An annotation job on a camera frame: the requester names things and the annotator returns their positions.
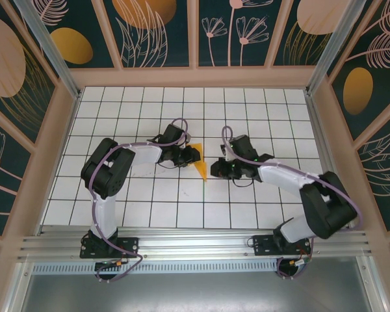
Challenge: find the yellow cloth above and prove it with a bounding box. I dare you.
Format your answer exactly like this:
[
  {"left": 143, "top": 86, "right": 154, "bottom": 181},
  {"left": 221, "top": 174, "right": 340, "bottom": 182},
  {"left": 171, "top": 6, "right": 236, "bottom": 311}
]
[{"left": 188, "top": 142, "right": 209, "bottom": 181}]

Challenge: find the aluminium table side rail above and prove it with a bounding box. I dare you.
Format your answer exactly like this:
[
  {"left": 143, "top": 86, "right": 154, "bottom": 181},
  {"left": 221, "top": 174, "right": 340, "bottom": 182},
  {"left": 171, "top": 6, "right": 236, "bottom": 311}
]
[{"left": 304, "top": 92, "right": 347, "bottom": 212}]

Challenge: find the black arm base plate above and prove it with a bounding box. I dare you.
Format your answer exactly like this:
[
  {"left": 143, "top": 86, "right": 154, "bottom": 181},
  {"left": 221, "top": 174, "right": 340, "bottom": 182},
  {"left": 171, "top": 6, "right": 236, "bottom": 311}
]
[
  {"left": 79, "top": 236, "right": 140, "bottom": 259},
  {"left": 252, "top": 234, "right": 311, "bottom": 257}
]

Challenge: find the aluminium mounting rail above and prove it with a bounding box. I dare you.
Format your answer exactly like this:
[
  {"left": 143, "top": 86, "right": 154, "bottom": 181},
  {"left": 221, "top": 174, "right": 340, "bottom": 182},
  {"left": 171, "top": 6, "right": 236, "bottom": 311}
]
[{"left": 16, "top": 226, "right": 375, "bottom": 261}]

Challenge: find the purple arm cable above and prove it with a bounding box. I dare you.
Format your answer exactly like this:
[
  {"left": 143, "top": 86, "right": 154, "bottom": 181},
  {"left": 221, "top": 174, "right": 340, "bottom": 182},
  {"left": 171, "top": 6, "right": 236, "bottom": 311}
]
[
  {"left": 87, "top": 116, "right": 192, "bottom": 284},
  {"left": 221, "top": 125, "right": 365, "bottom": 281}
]

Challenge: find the perforated metal cable tray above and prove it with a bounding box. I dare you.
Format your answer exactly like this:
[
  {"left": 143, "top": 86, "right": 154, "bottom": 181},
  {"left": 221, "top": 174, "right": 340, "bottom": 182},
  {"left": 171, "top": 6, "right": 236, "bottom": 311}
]
[{"left": 32, "top": 262, "right": 280, "bottom": 274}]

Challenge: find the aluminium frame post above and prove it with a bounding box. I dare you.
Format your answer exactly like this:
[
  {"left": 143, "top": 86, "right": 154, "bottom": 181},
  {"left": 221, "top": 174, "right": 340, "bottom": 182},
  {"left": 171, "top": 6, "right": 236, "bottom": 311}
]
[
  {"left": 305, "top": 0, "right": 378, "bottom": 97},
  {"left": 12, "top": 0, "right": 83, "bottom": 101}
]

